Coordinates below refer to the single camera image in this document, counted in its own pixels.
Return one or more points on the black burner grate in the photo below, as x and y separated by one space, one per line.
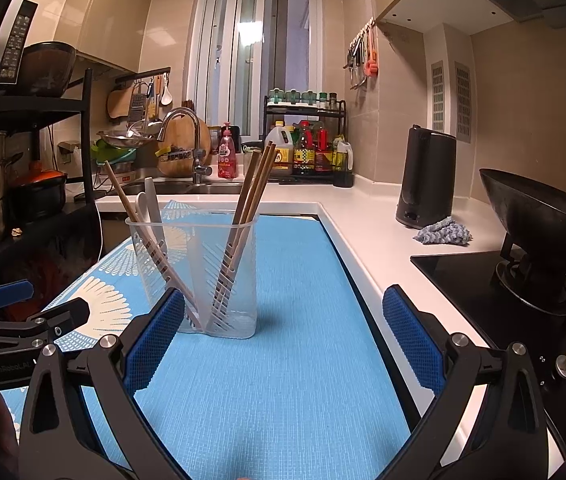
513 260

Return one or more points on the cooking oil jug yellow label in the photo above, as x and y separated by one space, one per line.
279 157

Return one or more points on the stainless steel bowl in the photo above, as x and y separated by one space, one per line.
115 137

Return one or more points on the row of green-lidded spice jars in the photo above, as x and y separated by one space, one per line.
303 97

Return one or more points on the blue-grey knitted dishcloth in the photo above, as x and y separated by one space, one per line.
443 232

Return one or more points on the white ceramic spoon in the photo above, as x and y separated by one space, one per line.
143 207

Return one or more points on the dark bowl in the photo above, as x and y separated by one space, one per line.
50 67

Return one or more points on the wall cabinet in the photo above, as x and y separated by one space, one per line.
438 5

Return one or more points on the orange hanging kitchen tool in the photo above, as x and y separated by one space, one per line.
372 57

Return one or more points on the black electric kettle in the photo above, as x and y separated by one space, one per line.
425 180

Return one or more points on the black shelf rack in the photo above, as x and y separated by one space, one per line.
23 105

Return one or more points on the red labelled sauce bottle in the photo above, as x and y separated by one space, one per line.
324 155

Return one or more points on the black glass gas stove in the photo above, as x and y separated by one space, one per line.
463 280

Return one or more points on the black wok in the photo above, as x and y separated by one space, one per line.
538 220

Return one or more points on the thin wooden chopstick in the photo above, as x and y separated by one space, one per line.
123 195

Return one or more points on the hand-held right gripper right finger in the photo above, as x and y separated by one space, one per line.
413 340

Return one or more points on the dark sauce bottle yellow label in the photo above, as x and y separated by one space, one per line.
304 155

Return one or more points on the white hanging ladle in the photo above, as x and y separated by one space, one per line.
166 96

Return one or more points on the round wooden cutting board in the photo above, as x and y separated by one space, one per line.
178 135

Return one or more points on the blue fan-patterned table mat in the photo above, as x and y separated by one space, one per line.
288 360

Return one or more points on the narrow wall vent grille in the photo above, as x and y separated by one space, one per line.
437 97

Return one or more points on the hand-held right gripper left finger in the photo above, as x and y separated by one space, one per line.
158 335

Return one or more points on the green plastic basin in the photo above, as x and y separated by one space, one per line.
113 154

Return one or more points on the white framed window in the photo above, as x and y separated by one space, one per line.
258 50

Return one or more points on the black pot orange lid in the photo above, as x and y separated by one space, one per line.
38 195

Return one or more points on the chrome kitchen faucet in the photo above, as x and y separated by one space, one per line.
196 155

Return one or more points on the wall socket with plug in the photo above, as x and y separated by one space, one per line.
69 150

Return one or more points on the clear plastic utensil holder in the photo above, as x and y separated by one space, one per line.
198 260

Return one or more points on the metal grater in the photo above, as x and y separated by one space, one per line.
138 107

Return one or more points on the wide wall vent grille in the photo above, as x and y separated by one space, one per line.
463 102

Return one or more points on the pink dish soap bottle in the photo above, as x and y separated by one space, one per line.
227 155

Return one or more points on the small wooden hanging board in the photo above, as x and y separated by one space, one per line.
119 102

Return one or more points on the black spice rack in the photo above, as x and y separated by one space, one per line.
308 178

